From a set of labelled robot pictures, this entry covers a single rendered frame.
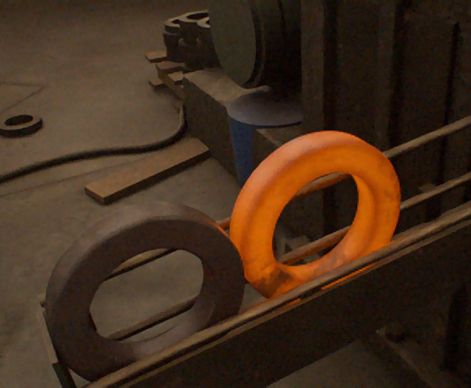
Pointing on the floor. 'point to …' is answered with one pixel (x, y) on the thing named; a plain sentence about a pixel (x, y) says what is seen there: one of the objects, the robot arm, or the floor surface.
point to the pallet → (183, 52)
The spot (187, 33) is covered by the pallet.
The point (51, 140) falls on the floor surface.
